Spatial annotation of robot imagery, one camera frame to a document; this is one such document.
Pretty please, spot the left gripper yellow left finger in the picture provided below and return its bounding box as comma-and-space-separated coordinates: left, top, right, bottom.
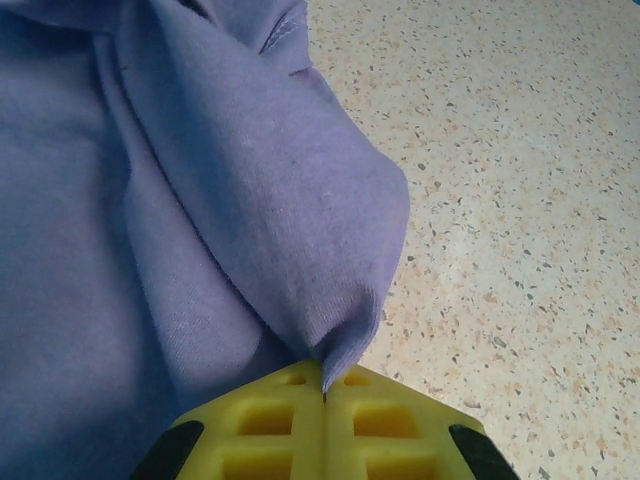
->
129, 360, 327, 480

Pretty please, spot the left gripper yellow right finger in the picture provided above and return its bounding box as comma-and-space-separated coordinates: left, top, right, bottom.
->
326, 364, 521, 480

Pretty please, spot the purple t-shirt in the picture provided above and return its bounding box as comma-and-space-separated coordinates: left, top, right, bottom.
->
0, 0, 412, 480

